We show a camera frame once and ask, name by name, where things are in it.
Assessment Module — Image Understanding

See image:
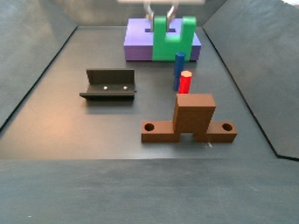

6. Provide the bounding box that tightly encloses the green U-shaped block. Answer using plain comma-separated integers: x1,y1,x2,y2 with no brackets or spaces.
152,17,202,61

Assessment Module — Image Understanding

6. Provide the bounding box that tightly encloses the purple board with cross slot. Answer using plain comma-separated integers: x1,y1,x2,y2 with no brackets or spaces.
123,17,202,62

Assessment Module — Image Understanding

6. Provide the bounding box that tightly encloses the red cylinder peg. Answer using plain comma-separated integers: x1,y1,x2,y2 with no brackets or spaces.
179,70,192,94

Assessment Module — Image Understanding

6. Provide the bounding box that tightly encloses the black angle bracket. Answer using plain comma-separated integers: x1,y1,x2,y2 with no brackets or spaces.
79,69,136,100

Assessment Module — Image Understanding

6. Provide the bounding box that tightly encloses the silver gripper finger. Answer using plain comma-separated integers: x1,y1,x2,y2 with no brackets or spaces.
144,2,155,21
166,3,179,29

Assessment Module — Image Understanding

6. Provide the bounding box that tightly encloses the blue cylinder peg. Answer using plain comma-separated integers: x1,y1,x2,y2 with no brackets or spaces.
172,52,186,91

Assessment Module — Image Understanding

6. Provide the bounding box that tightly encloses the brown T-shaped block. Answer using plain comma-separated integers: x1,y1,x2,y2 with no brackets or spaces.
142,94,238,143

